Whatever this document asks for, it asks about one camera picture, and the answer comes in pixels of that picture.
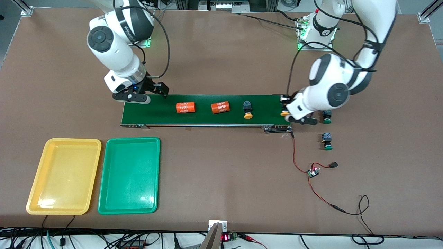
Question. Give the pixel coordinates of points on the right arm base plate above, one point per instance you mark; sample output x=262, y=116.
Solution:
x=150, y=43

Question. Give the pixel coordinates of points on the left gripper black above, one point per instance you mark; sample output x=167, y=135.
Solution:
x=286, y=100

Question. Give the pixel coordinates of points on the yellow plastic tray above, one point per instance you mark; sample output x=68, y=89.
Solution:
x=62, y=176

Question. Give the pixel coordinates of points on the red digit display module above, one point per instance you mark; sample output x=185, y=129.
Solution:
x=225, y=237

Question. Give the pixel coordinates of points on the green plastic tray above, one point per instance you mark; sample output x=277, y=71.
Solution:
x=129, y=176

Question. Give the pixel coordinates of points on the red clip lead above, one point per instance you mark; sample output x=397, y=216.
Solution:
x=247, y=238

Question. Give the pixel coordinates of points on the red black power lead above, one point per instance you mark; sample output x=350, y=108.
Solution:
x=337, y=208

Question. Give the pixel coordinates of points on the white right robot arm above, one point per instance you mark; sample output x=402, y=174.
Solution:
x=114, y=52

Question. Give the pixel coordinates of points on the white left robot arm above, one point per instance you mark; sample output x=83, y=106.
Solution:
x=332, y=93

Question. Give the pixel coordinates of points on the small controller board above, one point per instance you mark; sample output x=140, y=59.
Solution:
x=313, y=173

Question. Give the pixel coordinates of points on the grey metal camera mount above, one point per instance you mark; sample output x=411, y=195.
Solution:
x=213, y=238

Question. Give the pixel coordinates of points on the black plug on red lead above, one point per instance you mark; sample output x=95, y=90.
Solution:
x=333, y=165

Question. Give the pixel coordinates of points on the orange 4680 cylinder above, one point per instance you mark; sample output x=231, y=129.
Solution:
x=186, y=108
x=220, y=107

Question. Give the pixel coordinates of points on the aluminium profile post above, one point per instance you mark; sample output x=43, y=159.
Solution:
x=424, y=17
x=26, y=10

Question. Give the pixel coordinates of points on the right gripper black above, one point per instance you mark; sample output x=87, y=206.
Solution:
x=146, y=86

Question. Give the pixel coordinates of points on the yellow push button switch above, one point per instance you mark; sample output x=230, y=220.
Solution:
x=285, y=113
x=247, y=116

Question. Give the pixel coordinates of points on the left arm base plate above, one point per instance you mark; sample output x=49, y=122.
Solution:
x=328, y=48

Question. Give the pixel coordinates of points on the green push button switch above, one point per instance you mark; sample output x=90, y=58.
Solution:
x=327, y=121
x=327, y=147

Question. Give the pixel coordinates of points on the silver equipment frame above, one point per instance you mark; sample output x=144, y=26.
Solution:
x=225, y=5

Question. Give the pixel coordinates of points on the red power strip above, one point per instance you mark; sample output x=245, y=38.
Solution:
x=133, y=246

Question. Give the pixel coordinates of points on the green belt conveyor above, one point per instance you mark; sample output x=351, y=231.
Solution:
x=155, y=116

